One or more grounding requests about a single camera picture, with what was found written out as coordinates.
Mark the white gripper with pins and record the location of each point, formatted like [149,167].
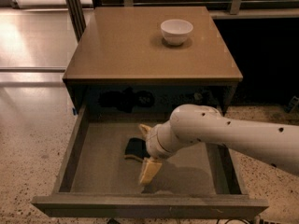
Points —
[153,143]

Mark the dark scouring sponge yellow base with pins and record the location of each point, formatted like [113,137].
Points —
[136,149]

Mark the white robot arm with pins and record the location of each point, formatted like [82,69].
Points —
[188,125]

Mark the open grey top drawer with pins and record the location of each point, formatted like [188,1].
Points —
[96,180]

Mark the brown cabinet with counter top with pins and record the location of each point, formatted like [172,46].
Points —
[123,65]

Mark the white ceramic bowl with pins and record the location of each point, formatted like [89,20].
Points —
[175,32]

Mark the dark vertical metal post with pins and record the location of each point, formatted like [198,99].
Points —
[76,15]

